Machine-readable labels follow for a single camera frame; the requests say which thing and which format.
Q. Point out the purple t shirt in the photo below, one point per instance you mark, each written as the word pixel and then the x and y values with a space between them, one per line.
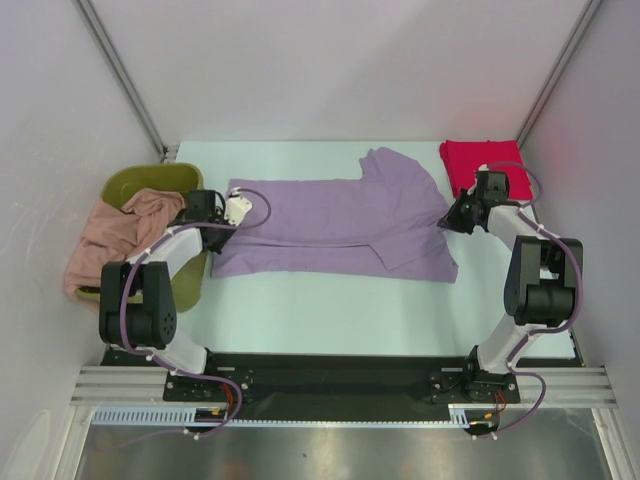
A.
pixel 383 224

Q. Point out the aluminium frame rail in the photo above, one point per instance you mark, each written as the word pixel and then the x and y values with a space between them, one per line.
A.
pixel 569 388

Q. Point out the right corner aluminium post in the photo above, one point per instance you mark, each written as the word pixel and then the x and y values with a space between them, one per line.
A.
pixel 568 51

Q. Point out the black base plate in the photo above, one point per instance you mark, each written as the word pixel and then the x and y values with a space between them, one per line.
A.
pixel 335 388

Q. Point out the pink t shirt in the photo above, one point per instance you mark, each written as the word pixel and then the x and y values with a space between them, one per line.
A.
pixel 112 234

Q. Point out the white slotted cable duct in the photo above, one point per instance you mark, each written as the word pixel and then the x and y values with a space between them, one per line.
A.
pixel 194 417

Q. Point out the corner aluminium post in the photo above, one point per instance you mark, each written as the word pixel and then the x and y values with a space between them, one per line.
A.
pixel 109 52
pixel 568 51

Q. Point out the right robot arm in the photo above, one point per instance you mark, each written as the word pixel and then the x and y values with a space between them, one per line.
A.
pixel 542 294

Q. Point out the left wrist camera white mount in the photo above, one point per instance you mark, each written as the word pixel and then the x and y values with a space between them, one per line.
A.
pixel 237 207

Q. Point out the left corner aluminium post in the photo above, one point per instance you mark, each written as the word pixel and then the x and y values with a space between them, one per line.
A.
pixel 109 52

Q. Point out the folded red t shirt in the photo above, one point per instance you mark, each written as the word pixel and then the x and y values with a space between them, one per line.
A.
pixel 463 159

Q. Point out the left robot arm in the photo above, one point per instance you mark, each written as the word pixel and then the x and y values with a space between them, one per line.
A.
pixel 138 311

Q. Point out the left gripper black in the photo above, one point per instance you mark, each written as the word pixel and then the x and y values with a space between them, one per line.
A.
pixel 215 247

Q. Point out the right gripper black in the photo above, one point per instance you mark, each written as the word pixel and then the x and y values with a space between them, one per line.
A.
pixel 452 221

